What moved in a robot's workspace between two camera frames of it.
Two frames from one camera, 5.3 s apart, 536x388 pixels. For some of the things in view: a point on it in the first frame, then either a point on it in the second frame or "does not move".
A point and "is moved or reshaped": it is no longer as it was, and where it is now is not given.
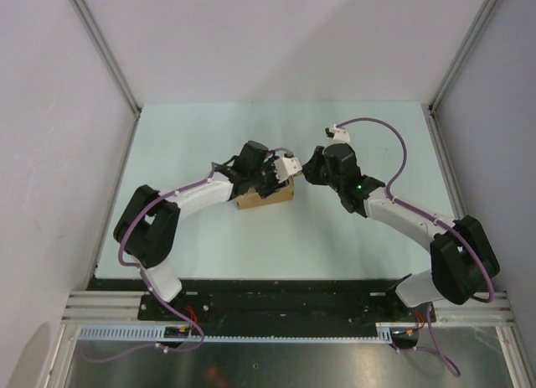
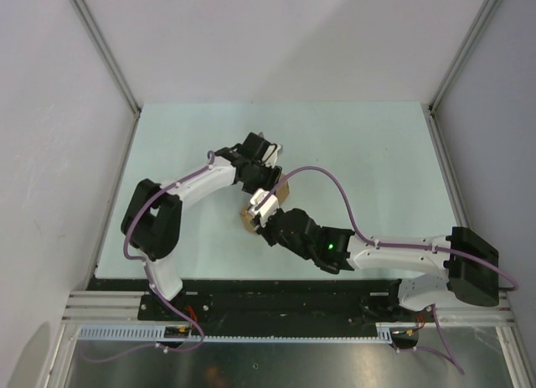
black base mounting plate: (273, 302) does not move
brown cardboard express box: (253, 199) is moved or reshaped
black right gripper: (311, 169) → (264, 230)
